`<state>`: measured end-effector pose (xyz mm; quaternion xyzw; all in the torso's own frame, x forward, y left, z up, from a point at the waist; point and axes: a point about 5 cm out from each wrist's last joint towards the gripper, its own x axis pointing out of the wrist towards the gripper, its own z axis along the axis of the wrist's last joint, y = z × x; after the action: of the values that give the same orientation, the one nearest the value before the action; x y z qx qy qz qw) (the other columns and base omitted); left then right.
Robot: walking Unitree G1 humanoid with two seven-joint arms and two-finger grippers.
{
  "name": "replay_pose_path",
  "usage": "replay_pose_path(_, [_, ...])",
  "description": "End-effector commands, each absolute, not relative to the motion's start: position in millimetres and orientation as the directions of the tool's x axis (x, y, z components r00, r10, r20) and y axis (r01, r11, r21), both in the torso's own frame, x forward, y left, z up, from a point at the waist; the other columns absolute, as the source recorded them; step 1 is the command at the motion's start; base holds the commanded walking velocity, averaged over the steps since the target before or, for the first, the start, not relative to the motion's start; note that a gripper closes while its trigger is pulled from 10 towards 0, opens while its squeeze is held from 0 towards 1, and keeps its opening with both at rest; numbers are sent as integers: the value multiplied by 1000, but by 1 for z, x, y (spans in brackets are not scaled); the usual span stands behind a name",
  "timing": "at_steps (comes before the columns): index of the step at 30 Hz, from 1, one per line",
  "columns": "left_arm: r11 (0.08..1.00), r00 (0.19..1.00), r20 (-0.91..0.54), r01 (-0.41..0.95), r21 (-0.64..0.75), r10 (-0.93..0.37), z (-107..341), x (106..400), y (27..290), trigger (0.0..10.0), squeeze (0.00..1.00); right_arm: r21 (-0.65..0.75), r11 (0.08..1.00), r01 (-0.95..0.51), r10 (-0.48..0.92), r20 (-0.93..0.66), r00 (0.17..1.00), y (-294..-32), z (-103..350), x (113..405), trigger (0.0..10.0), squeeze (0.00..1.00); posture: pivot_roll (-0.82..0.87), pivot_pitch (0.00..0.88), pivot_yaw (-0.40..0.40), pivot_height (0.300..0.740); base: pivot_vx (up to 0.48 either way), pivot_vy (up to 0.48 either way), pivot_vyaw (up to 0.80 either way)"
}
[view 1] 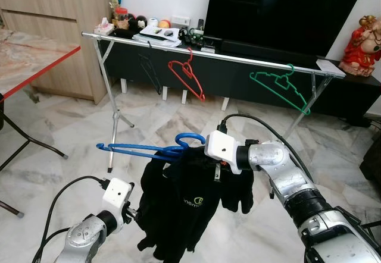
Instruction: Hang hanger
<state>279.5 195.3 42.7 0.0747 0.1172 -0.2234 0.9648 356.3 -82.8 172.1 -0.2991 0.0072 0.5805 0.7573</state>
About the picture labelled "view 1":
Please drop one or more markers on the black shirt with green logo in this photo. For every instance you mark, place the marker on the black shirt with green logo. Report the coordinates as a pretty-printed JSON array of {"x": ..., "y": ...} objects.
[{"x": 178, "y": 215}]

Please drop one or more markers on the blue plastic hanger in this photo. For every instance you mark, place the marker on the blue plastic hanger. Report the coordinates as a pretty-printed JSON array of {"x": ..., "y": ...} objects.
[{"x": 189, "y": 135}]

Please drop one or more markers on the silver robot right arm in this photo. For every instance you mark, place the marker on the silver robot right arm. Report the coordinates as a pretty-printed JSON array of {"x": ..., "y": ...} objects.
[{"x": 297, "y": 185}]

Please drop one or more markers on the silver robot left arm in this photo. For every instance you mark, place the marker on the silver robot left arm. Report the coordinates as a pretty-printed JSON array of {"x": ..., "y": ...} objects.
[{"x": 83, "y": 239}]

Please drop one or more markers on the black thin hanger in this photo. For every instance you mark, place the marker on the black thin hanger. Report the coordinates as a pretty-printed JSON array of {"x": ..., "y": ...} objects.
[{"x": 158, "y": 89}]

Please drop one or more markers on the red plastic hanger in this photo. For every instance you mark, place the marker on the red plastic hanger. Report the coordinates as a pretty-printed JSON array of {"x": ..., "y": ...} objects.
[{"x": 201, "y": 95}]

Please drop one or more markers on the green plastic hanger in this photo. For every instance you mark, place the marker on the green plastic hanger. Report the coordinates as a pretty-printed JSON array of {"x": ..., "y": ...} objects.
[{"x": 305, "y": 109}]

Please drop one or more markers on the black metal stand leg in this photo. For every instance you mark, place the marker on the black metal stand leg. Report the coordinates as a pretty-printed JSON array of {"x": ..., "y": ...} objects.
[{"x": 369, "y": 224}]

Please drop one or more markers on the black low tv console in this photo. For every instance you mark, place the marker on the black low tv console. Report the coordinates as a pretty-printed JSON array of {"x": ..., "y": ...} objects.
[{"x": 232, "y": 84}]

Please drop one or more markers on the stack of white papers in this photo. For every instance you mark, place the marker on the stack of white papers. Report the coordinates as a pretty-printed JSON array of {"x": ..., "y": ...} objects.
[{"x": 158, "y": 35}]

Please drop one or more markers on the white remote control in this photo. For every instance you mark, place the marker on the white remote control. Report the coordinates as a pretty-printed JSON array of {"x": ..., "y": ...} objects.
[{"x": 208, "y": 49}]

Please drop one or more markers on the silver metal clothes rack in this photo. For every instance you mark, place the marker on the silver metal clothes rack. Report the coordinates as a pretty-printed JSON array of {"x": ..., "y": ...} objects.
[{"x": 238, "y": 59}]

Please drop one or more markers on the pink tissue box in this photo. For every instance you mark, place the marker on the pink tissue box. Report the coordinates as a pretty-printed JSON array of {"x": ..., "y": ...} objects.
[{"x": 105, "y": 26}]

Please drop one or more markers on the orange ball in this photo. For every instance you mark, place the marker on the orange ball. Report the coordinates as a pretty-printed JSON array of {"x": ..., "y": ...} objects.
[{"x": 164, "y": 24}]

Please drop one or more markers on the jar with red lid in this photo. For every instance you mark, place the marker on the jar with red lid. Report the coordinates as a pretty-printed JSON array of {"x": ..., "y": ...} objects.
[{"x": 122, "y": 19}]

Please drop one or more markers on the light wooden cabinet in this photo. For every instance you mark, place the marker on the light wooden cabinet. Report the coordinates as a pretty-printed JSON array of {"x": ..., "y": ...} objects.
[{"x": 53, "y": 31}]

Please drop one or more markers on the red gold statue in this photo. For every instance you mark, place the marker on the red gold statue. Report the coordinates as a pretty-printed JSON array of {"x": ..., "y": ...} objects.
[{"x": 360, "y": 52}]

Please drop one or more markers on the black soundbar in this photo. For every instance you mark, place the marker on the black soundbar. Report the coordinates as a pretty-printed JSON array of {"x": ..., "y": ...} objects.
[{"x": 268, "y": 50}]

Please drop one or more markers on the single white paper sheet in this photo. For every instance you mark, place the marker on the single white paper sheet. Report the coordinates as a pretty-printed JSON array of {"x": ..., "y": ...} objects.
[{"x": 328, "y": 65}]

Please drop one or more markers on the large black television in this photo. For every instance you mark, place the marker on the large black television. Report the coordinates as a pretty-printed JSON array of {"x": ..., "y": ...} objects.
[{"x": 280, "y": 13}]

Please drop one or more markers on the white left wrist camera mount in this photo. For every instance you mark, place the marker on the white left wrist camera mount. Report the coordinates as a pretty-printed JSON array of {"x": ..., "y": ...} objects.
[{"x": 117, "y": 193}]

